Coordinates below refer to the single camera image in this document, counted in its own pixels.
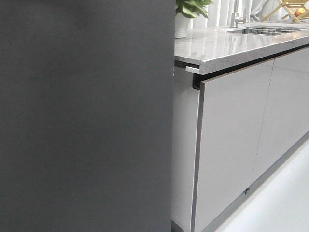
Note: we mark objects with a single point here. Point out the steel sink basin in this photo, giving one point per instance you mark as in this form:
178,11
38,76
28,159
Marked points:
266,30

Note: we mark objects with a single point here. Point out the wooden dish rack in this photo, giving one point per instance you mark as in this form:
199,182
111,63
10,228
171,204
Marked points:
290,6

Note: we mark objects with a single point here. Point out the steel sink faucet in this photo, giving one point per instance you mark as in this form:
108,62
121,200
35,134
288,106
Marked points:
236,18

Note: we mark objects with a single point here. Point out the white window curtain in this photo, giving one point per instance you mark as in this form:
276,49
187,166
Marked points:
219,13

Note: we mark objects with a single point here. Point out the fridge door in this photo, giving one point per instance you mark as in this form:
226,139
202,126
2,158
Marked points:
86,115

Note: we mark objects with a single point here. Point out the green potted plant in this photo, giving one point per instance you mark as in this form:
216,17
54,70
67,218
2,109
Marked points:
185,10

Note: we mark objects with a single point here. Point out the red apple fruit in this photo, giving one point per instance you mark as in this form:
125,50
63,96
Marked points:
299,12

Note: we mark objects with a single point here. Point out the grey kitchen counter cabinet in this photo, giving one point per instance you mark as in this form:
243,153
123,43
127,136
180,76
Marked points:
241,105

